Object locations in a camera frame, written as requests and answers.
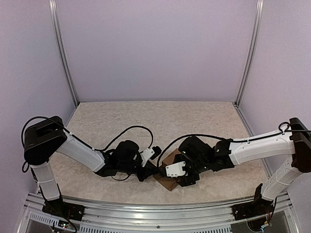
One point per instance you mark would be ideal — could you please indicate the aluminium frame post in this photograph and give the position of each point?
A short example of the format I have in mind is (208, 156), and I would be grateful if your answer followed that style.
(251, 52)
(62, 52)

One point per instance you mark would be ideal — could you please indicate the brown cardboard paper box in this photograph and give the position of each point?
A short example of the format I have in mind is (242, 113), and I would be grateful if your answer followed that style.
(170, 183)

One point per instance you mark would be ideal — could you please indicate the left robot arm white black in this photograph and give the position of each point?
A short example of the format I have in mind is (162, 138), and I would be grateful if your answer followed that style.
(42, 136)

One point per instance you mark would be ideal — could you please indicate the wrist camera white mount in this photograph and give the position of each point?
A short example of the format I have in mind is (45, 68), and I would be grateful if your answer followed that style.
(150, 154)
(173, 170)

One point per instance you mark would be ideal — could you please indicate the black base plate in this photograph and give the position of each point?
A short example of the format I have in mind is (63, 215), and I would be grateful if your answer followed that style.
(58, 207)
(251, 209)

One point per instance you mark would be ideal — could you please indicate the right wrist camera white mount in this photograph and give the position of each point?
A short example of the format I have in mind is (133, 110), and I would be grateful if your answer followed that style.
(173, 170)

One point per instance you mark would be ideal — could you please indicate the left aluminium frame post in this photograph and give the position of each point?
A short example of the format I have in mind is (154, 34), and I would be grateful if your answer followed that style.
(62, 52)

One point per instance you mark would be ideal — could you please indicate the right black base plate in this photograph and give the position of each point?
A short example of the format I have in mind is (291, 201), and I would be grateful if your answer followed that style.
(251, 209)

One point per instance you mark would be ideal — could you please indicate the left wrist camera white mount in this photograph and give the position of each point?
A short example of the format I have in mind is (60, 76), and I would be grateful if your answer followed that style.
(150, 154)

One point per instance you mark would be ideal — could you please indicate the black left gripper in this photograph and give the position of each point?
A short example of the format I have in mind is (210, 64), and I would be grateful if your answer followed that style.
(150, 170)

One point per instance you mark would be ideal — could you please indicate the right aluminium frame post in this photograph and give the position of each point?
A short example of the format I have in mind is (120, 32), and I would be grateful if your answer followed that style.
(251, 52)

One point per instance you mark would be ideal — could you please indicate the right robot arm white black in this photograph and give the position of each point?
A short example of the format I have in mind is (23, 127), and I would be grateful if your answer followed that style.
(291, 139)

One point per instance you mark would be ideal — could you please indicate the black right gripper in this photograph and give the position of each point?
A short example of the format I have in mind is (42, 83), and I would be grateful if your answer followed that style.
(187, 181)

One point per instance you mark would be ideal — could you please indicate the front aluminium rail frame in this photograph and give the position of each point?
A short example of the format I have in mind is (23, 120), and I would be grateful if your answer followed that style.
(109, 217)

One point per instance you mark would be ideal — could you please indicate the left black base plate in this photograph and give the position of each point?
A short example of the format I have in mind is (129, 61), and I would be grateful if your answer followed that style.
(58, 207)

